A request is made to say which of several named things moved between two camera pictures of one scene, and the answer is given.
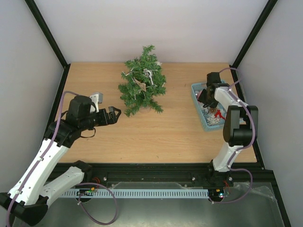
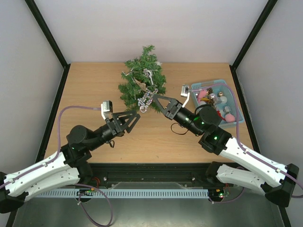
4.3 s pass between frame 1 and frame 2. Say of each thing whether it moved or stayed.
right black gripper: moved
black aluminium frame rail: stayed
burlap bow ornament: stayed
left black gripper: moved
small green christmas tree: stayed
